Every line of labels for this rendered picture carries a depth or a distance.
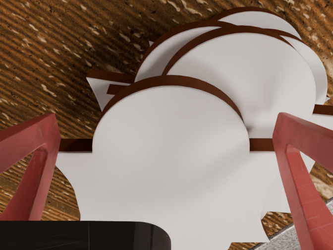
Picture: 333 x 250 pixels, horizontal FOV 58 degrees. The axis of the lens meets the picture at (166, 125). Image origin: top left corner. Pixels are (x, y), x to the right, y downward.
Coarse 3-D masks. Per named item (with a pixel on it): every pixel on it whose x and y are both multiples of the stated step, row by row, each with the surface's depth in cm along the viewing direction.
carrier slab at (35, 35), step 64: (0, 0) 16; (64, 0) 16; (128, 0) 16; (192, 0) 16; (256, 0) 16; (320, 0) 16; (0, 64) 19; (64, 64) 19; (128, 64) 19; (0, 128) 21; (64, 128) 21; (64, 192) 25; (320, 192) 25
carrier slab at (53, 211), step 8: (0, 184) 25; (8, 184) 25; (16, 184) 26; (0, 192) 25; (8, 192) 25; (0, 200) 26; (8, 200) 26; (48, 200) 27; (0, 208) 26; (48, 208) 26; (56, 208) 27; (64, 208) 27; (48, 216) 27; (56, 216) 27; (64, 216) 27; (72, 216) 27; (80, 216) 27
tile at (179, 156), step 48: (144, 96) 12; (192, 96) 12; (96, 144) 13; (144, 144) 13; (192, 144) 13; (240, 144) 13; (96, 192) 15; (144, 192) 15; (192, 192) 15; (240, 192) 15; (192, 240) 18; (240, 240) 18
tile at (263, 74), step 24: (192, 48) 12; (216, 48) 12; (240, 48) 12; (264, 48) 12; (288, 48) 12; (168, 72) 13; (192, 72) 13; (216, 72) 13; (240, 72) 13; (264, 72) 13; (288, 72) 13; (240, 96) 13; (264, 96) 13; (288, 96) 13; (312, 96) 13; (264, 120) 14; (312, 120) 14
